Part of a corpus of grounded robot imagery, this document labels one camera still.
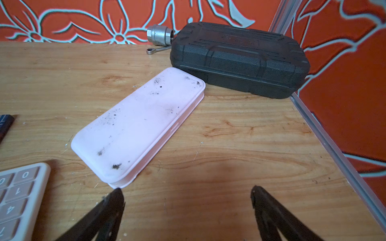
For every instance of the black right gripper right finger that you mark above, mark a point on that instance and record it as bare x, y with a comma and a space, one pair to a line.
274, 220

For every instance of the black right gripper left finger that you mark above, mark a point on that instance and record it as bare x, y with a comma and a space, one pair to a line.
101, 223

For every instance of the dark blue book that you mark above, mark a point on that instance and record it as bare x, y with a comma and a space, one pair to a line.
6, 120

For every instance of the pink pencil case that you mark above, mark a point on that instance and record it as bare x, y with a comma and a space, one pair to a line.
119, 144

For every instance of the white pink calculator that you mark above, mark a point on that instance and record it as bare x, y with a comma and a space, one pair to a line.
22, 191

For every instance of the black hard plastic case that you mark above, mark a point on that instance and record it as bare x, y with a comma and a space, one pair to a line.
259, 62

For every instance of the silver metal socket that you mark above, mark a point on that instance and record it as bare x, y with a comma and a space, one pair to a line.
160, 35

